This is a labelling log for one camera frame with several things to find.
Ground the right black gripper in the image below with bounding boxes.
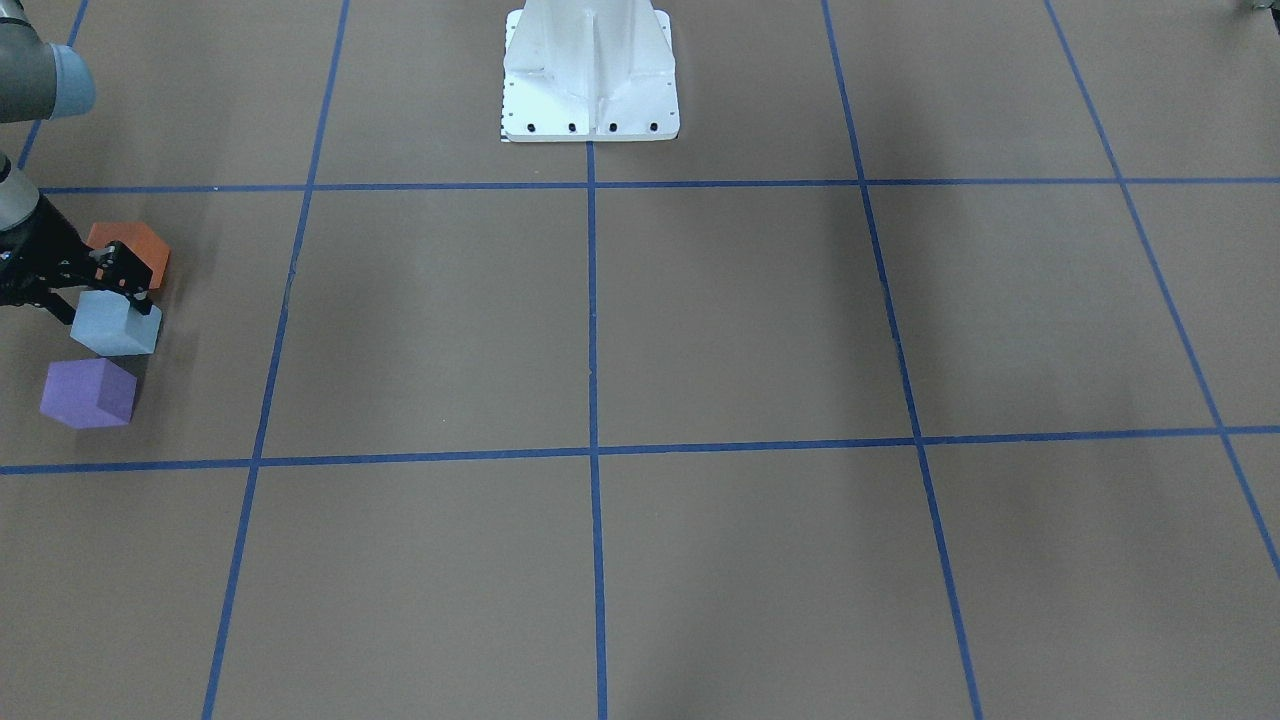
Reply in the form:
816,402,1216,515
1,195,154,325

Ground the light blue foam block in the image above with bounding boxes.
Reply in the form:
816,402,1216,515
70,290,163,357

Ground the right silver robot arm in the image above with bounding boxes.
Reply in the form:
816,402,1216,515
1,1,154,325

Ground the orange foam block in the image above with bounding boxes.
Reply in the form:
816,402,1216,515
84,222,172,291

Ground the purple foam block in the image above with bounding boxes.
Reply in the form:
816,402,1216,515
40,357,138,430

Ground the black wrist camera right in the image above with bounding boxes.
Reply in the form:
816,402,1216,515
90,240,154,301

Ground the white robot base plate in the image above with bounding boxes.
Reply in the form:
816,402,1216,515
500,1,681,143

